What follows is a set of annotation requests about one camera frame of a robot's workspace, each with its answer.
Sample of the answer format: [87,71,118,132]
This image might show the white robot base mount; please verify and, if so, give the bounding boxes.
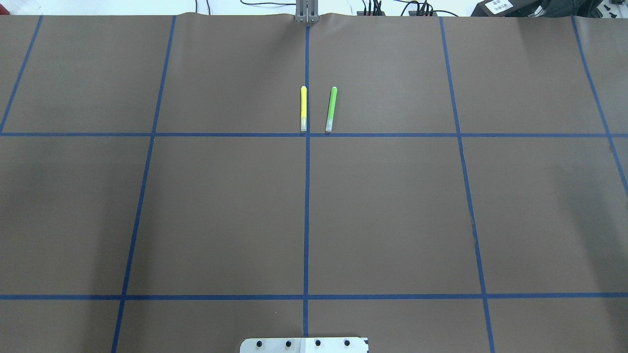
[239,337,369,353]

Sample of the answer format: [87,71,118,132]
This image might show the yellow marker pen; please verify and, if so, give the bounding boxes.
[300,85,308,132]

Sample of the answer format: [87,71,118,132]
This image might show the green marker pen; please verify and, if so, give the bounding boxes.
[325,86,338,133]

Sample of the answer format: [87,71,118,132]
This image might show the black usb hub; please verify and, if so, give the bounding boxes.
[352,0,438,17]

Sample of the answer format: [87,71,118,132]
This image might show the aluminium frame post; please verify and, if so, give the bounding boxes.
[295,0,320,25]

